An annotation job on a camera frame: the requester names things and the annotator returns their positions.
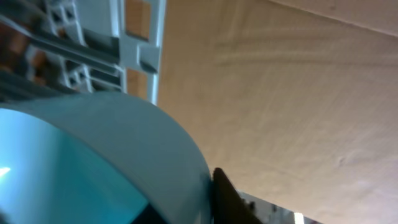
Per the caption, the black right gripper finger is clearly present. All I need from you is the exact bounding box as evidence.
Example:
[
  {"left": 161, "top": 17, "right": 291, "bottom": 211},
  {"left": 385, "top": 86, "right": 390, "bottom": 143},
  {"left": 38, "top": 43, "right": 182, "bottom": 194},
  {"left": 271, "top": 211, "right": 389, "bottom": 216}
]
[{"left": 212, "top": 167, "right": 262, "bottom": 224}]

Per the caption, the light blue bowl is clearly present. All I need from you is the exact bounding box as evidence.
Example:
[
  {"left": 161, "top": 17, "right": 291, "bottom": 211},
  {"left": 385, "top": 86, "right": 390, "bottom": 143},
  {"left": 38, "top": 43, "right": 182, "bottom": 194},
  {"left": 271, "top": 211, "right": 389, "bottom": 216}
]
[{"left": 1, "top": 92, "right": 212, "bottom": 223}]

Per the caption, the grey dishwasher rack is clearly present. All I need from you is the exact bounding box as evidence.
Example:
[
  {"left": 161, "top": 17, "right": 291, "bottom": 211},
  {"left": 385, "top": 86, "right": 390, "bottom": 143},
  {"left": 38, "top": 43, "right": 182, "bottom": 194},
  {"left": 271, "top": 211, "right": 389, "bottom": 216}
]
[{"left": 1, "top": 1, "right": 166, "bottom": 104}]

